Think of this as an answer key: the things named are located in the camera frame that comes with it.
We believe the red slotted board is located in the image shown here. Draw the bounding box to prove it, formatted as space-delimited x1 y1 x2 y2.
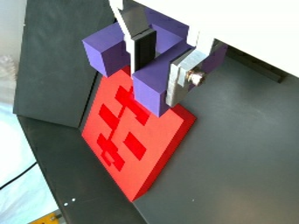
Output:
81 67 196 201

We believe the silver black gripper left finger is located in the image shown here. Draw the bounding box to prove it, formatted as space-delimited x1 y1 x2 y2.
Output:
108 0 156 73

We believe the purple U-shaped block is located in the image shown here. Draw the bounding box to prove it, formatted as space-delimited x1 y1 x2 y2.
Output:
81 7 230 118

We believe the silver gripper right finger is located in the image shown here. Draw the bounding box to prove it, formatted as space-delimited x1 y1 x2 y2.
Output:
166 27 214 107

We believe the black cable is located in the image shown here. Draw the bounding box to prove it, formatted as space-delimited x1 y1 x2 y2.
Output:
0 161 39 191

